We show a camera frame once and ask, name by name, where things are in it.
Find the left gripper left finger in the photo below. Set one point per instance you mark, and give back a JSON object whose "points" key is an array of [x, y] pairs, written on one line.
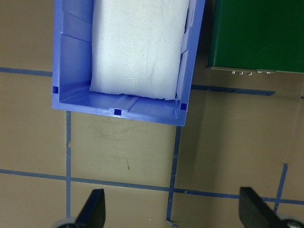
{"points": [[92, 214]]}

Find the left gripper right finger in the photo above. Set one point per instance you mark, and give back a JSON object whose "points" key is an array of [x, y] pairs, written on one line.
{"points": [[254, 213]]}

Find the left blue bin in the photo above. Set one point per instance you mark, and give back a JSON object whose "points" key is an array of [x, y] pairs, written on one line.
{"points": [[72, 69]]}

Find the left white foam pad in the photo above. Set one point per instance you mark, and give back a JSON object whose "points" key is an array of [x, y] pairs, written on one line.
{"points": [[136, 46]]}

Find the green conveyor belt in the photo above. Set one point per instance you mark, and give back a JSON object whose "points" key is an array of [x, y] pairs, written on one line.
{"points": [[266, 35]]}

